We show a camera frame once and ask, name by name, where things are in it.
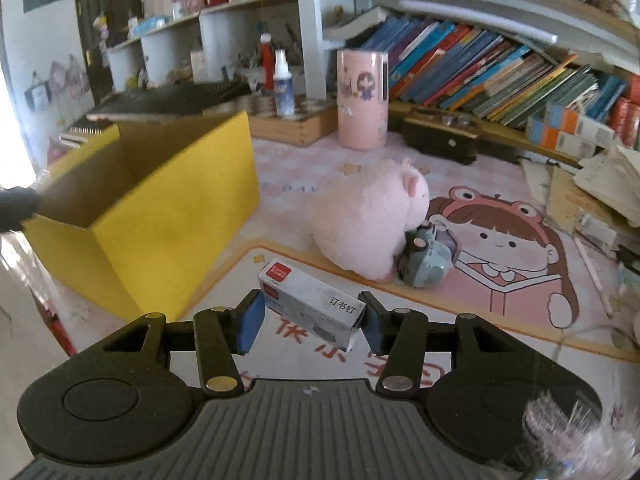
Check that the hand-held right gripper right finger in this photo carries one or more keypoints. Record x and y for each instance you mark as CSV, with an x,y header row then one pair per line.
x,y
372,325

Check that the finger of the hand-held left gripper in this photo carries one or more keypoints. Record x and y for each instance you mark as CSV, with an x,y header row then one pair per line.
x,y
17,207

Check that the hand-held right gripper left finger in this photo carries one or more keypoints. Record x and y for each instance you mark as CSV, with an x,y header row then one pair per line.
x,y
252,322

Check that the white red staple box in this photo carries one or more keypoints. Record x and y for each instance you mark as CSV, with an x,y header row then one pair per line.
x,y
310,300

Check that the grey blue toy car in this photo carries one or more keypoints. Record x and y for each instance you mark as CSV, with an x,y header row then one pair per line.
x,y
425,260

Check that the pink plush pig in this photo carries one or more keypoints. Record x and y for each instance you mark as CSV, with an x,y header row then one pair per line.
x,y
360,220

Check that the yellow cardboard box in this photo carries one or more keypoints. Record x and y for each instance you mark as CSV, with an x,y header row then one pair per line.
x,y
165,240

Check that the pink mat covered desktop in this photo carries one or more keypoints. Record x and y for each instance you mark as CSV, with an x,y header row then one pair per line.
x,y
290,170

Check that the red object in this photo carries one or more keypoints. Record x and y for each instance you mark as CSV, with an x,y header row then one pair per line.
x,y
65,332

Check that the black wooden box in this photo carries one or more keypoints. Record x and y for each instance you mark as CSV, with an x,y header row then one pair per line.
x,y
442,140

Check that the wooden checkered box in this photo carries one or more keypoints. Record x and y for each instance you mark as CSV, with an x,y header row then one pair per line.
x,y
295,125

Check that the pink cartoon pen holder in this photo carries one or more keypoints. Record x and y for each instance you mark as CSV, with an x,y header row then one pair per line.
x,y
362,110

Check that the white pen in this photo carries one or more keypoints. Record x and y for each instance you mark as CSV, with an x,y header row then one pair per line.
x,y
595,280

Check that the white blue spray bottle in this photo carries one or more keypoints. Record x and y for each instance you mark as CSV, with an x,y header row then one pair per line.
x,y
282,95

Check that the small white tube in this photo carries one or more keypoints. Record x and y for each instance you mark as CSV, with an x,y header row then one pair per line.
x,y
597,230

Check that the red bottle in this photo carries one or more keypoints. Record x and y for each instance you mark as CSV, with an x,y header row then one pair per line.
x,y
266,62

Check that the orange blue white carton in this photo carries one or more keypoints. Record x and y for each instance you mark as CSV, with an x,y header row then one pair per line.
x,y
560,140
580,125

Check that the stack of papers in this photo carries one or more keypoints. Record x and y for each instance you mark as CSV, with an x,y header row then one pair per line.
x,y
610,185

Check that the leaning row of books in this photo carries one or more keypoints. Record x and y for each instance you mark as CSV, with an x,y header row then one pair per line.
x,y
490,75

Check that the white bookshelf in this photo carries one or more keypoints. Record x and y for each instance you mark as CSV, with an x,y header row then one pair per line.
x,y
310,35

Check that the red book box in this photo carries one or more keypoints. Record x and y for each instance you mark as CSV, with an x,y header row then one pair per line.
x,y
627,117

